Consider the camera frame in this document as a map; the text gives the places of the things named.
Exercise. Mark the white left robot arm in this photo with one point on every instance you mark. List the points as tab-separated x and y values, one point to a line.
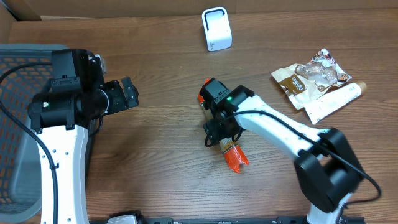
60	118

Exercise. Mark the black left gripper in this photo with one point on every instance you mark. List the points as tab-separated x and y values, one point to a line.
129	93

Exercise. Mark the grey plastic mesh basket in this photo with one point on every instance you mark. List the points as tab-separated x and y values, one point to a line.
20	163

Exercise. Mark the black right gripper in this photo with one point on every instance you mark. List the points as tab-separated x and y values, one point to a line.
216	128

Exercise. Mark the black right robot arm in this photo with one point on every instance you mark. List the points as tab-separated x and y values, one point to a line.
327	168

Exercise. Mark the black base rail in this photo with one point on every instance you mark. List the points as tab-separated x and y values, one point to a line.
278	220

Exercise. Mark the orange spaghetti packet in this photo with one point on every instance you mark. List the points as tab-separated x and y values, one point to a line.
233	155

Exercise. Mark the clear plastic pouch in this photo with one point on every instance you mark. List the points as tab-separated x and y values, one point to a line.
304	83

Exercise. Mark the white tube with gold cap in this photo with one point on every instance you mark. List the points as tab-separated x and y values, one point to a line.
330	102

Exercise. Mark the white barcode scanner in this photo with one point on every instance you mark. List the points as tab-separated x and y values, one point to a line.
217	29

